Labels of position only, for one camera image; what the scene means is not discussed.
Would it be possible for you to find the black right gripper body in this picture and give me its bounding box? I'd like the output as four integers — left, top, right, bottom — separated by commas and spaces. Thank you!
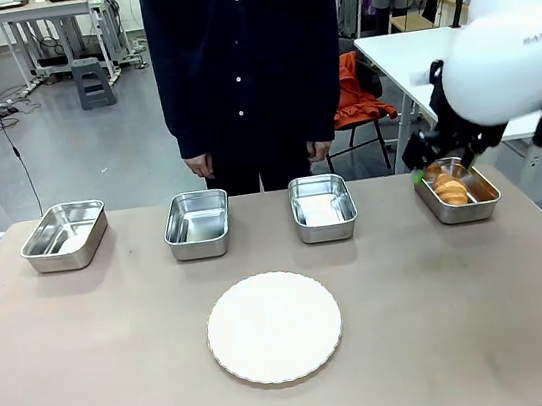
410, 51, 513, 165

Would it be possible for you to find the golden brown croissant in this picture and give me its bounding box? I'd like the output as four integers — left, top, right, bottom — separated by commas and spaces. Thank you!
424, 159, 471, 211

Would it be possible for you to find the rectangular steel container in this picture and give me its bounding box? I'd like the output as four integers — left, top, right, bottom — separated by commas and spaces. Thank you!
13, 196, 115, 278
286, 169, 362, 248
410, 150, 505, 230
158, 186, 237, 265

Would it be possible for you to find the person's left hand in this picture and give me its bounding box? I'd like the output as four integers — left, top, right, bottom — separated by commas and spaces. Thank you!
305, 137, 335, 164

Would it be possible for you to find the person's right hand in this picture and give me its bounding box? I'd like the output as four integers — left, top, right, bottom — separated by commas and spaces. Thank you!
182, 152, 216, 184

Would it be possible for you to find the black chair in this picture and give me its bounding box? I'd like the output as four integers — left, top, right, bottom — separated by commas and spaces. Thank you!
309, 32, 394, 179

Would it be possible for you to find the orange jacket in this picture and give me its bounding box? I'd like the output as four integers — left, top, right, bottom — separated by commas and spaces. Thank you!
324, 46, 400, 132

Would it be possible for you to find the large white table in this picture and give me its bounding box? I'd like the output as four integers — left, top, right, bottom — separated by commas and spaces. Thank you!
352, 11, 542, 185

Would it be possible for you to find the person in dark shirt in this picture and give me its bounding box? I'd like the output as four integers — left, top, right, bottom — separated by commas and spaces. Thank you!
138, 0, 362, 206

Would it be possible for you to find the white scalloped plate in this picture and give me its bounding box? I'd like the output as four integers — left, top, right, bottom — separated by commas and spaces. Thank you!
199, 262, 350, 393

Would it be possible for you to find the grey plastic step stool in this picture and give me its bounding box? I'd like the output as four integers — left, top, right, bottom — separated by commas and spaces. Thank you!
69, 54, 119, 113

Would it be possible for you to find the white background workbench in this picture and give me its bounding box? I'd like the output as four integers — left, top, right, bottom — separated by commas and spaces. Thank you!
0, 0, 139, 98

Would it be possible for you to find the black floor cable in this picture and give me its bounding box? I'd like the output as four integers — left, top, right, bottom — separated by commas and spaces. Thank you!
0, 88, 46, 224

